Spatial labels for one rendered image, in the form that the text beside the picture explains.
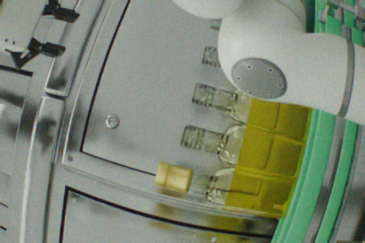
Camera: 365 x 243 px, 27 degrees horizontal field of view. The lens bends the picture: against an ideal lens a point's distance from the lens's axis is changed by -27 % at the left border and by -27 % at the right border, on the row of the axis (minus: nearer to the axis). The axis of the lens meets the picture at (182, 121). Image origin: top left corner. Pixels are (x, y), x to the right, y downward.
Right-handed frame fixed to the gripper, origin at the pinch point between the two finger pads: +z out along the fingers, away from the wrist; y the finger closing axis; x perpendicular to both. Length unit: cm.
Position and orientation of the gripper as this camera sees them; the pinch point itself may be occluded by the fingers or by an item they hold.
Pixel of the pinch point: (60, 32)
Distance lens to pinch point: 121.2
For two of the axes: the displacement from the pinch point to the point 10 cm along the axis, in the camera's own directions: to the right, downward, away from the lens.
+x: 3.8, -1.5, -9.1
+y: -2.4, 9.4, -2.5
